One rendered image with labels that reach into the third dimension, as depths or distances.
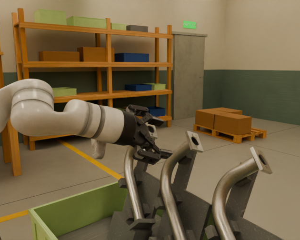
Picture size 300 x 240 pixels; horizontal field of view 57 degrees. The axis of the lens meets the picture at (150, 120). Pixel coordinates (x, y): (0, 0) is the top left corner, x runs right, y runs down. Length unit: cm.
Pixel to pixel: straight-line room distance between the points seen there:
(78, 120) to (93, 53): 472
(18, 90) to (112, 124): 18
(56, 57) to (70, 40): 77
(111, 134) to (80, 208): 46
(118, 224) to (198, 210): 27
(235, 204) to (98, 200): 49
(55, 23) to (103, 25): 84
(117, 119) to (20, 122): 18
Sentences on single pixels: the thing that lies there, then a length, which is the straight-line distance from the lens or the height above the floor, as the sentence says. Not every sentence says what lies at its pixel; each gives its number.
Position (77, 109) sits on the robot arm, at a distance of 53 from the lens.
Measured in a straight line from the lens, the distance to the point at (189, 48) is 728.
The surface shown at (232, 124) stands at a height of 32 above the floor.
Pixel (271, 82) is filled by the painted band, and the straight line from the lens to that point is 753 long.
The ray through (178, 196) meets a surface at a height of 103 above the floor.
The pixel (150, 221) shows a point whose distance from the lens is 81.
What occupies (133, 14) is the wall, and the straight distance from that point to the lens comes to 636.
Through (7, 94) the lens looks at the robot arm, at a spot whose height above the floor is 132.
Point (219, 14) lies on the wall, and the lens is 828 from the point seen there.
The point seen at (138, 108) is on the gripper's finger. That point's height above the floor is 127.
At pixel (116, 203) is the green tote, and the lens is 105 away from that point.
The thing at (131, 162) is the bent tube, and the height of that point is 107.
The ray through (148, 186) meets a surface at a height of 101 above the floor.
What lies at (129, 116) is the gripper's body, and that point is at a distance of 59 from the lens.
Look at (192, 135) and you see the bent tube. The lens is 72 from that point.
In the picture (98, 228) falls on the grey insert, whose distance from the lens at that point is 98.
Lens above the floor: 137
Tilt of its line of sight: 11 degrees down
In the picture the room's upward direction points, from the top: straight up
